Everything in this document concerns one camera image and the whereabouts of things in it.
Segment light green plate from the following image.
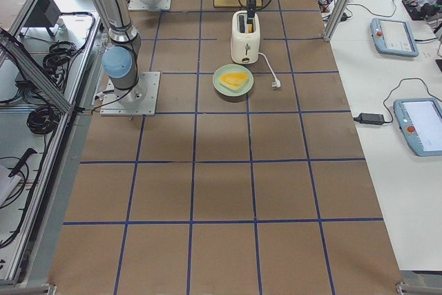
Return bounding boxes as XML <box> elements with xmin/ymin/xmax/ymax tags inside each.
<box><xmin>213</xmin><ymin>64</ymin><xmax>254</xmax><ymax>97</ymax></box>

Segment far blue teach pendant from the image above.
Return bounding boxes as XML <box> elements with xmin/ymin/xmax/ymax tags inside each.
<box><xmin>370</xmin><ymin>18</ymin><xmax>419</xmax><ymax>57</ymax></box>

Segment white two-slot toaster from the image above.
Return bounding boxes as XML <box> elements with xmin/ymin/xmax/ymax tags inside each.
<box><xmin>231</xmin><ymin>10</ymin><xmax>260</xmax><ymax>64</ymax></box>

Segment black power adapter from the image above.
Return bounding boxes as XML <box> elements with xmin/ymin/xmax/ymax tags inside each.
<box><xmin>353</xmin><ymin>113</ymin><xmax>385</xmax><ymax>126</ymax></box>

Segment white toaster power cord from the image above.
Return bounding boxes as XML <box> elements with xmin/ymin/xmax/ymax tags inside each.
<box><xmin>258</xmin><ymin>52</ymin><xmax>282</xmax><ymax>90</ymax></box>

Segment triangular bread on plate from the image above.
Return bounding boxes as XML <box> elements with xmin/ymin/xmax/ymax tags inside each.
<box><xmin>218</xmin><ymin>72</ymin><xmax>249</xmax><ymax>91</ymax></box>

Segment near blue teach pendant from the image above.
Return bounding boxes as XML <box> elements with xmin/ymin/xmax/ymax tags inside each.
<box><xmin>394</xmin><ymin>97</ymin><xmax>442</xmax><ymax>157</ymax></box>

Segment blue teach pendant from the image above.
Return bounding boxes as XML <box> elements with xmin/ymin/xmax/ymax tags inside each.
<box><xmin>394</xmin><ymin>97</ymin><xmax>442</xmax><ymax>157</ymax></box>
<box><xmin>370</xmin><ymin>18</ymin><xmax>419</xmax><ymax>57</ymax></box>

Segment aluminium frame post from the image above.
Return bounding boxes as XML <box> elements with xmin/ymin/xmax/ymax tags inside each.
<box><xmin>323</xmin><ymin>0</ymin><xmax>365</xmax><ymax>41</ymax></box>

